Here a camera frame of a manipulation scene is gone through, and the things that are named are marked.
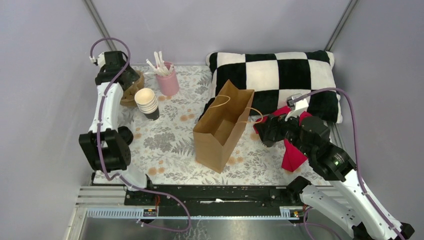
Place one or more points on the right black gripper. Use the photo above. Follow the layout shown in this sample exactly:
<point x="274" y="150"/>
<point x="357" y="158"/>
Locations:
<point x="272" y="122"/>

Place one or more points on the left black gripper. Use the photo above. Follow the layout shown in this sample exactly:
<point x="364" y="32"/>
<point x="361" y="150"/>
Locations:
<point x="131" y="76"/>

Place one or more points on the brown paper bag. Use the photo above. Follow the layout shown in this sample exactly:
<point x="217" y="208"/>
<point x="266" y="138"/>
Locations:
<point x="218" y="131"/>

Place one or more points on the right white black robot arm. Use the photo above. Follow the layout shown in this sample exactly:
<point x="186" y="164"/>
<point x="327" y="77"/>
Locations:
<point x="365" y="219"/>

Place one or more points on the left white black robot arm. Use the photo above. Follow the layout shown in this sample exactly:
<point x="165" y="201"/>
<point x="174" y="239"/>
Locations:
<point x="106" y="145"/>

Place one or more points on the brown cardboard cup carrier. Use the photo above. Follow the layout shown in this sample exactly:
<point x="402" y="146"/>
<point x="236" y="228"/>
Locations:
<point x="128" y="98"/>

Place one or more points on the stack of paper cups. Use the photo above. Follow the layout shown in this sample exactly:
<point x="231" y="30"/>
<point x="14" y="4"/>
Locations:
<point x="147" y="103"/>

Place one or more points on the white straws bundle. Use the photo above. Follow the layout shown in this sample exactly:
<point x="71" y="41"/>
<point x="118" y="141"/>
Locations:
<point x="160" y="68"/>

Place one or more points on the red cloth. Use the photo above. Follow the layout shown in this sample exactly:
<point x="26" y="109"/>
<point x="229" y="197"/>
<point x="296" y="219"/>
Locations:
<point x="292" y="158"/>

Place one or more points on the pink straw holder cup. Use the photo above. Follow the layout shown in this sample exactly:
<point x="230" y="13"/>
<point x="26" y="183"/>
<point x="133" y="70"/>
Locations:
<point x="168" y="85"/>

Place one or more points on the black white checkered pillow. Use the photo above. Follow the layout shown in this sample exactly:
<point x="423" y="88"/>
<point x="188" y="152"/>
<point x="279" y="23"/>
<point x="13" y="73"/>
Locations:
<point x="273" y="76"/>

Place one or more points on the floral patterned table mat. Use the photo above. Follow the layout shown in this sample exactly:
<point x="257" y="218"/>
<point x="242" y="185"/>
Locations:
<point x="164" y="148"/>

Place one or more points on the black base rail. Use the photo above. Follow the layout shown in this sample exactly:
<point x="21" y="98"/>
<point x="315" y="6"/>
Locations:
<point x="213" y="201"/>

